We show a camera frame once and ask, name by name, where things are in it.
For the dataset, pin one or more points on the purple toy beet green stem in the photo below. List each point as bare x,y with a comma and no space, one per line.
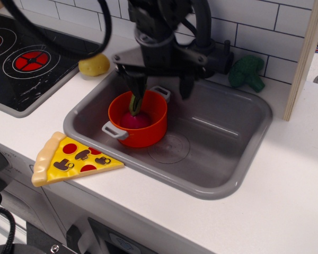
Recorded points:
135,118

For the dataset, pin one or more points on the orange toy pot grey handles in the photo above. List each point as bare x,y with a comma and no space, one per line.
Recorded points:
144,129

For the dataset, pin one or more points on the light wooden side panel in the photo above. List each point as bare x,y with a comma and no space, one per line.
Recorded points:
304,62

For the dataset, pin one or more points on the green toy broccoli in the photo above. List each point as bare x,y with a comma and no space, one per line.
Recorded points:
246,71

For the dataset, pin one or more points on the black toy stove top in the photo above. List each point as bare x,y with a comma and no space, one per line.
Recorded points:
30,72

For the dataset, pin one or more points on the toy pizza slice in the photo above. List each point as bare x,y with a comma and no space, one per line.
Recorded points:
63,158

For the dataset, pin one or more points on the dark grey toy faucet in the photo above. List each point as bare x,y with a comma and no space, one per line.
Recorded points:
219,60

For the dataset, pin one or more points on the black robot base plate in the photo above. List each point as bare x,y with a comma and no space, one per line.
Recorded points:
28,239

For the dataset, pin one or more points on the yellow toy potato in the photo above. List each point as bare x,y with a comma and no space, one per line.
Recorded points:
94,66

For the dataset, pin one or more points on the grey plastic toy sink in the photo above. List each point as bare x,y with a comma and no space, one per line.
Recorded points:
211,139

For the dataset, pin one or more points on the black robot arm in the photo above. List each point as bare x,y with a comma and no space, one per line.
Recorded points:
161,13

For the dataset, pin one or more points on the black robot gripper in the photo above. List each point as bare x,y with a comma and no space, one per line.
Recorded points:
157,54

